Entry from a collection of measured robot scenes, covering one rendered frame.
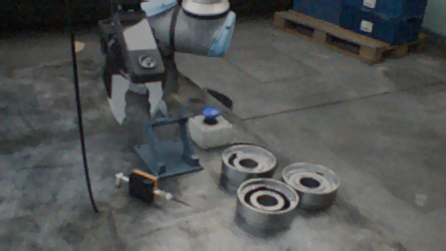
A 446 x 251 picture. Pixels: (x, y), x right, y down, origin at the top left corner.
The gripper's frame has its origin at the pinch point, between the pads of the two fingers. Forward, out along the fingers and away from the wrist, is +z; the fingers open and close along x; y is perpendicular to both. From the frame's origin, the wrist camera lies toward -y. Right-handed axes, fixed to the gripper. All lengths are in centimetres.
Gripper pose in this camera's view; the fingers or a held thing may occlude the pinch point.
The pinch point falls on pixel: (136, 116)
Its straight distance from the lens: 83.3
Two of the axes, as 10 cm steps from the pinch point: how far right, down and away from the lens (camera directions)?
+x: -9.1, 1.8, -3.8
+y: -4.2, -4.8, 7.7
